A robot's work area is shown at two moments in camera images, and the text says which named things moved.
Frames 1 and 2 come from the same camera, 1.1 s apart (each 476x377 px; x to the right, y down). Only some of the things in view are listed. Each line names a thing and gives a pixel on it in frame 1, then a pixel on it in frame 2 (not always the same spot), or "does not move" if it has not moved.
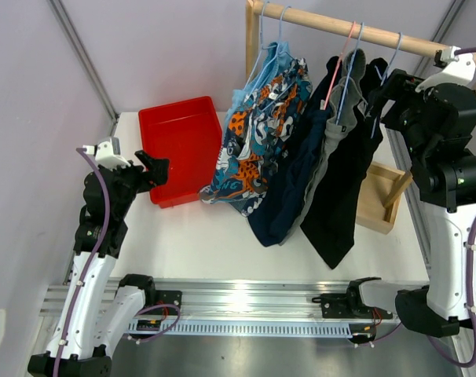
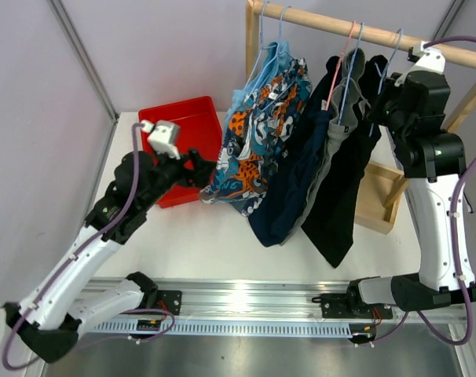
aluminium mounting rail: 214,298 does not move
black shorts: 329,222 does not move
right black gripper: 398,87 does not move
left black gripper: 156,173 → 199,177
